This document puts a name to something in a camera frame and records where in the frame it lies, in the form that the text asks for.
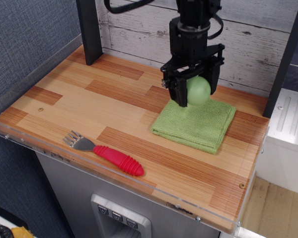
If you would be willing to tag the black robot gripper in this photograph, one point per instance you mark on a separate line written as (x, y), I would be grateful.
(190, 56)

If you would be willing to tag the green toy pear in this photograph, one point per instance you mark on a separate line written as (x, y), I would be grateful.
(198, 91)

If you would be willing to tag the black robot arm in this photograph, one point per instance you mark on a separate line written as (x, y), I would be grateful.
(197, 11)

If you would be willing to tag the clear acrylic counter guard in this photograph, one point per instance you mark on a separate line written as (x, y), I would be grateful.
(115, 102)

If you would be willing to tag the green folded cloth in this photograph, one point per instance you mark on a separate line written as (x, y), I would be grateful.
(200, 127)

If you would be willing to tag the white toy sink unit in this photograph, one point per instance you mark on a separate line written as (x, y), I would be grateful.
(277, 162)

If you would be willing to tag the silver toy fridge cabinet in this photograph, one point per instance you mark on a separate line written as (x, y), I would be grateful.
(74, 187)

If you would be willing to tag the fridge dispenser panel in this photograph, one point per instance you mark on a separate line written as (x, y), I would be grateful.
(116, 221)

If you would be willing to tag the yellow object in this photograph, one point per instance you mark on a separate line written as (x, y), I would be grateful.
(21, 232)

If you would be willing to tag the black right post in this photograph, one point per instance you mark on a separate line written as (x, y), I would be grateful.
(282, 71)

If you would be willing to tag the black post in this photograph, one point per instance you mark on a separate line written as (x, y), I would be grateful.
(89, 27)
(282, 71)

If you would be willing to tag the black left post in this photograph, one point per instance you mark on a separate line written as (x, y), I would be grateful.
(89, 27)

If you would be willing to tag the red handled fork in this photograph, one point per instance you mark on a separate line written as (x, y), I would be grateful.
(124, 162)

